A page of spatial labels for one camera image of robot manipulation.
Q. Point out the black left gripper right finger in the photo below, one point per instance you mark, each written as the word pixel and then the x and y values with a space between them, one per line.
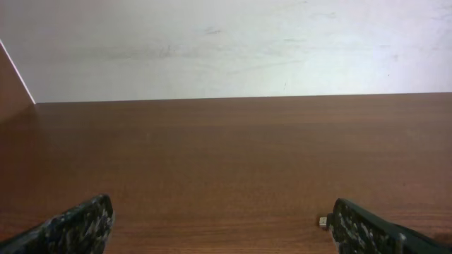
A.
pixel 357 230

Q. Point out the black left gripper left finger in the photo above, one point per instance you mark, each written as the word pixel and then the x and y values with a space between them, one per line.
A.
pixel 84 228

